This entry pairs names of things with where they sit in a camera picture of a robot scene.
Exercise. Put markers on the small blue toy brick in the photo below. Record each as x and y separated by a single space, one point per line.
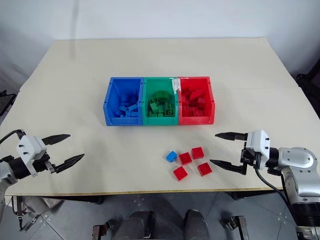
171 156

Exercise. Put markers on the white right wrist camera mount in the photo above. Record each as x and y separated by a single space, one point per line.
260 140

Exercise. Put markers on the rusty metal bracket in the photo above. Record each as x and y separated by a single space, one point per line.
98 231
236 226

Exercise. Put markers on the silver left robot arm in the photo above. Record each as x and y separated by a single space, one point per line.
17 168

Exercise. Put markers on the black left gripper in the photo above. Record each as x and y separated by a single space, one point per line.
41 163

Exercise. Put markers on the dark rounded shape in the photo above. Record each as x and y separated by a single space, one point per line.
197 225
136 226

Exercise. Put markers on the black metal frame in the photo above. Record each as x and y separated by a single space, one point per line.
6 102

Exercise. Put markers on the green plastic bin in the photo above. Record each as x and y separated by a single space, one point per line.
146 120

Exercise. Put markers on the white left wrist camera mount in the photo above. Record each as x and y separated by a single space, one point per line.
30 147

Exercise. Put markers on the red square toy brick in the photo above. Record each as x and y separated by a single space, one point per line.
180 173
204 169
185 158
197 153

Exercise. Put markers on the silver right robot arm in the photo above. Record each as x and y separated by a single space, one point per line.
297 157

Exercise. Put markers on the blue plastic bin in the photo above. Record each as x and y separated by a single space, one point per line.
111 100

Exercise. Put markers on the black equipment stand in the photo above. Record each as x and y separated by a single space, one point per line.
311 82

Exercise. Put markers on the red plastic bin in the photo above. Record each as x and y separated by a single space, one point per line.
210 105

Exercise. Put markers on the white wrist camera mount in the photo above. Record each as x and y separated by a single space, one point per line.
260 140
30 147

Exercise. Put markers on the white tape strip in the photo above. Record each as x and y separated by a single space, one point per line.
176 85

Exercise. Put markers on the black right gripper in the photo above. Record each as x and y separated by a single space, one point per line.
251 158

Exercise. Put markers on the black table frame bracket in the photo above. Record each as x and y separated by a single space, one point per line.
240 195

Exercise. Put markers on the green studded toy brick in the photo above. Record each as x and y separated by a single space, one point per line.
170 110

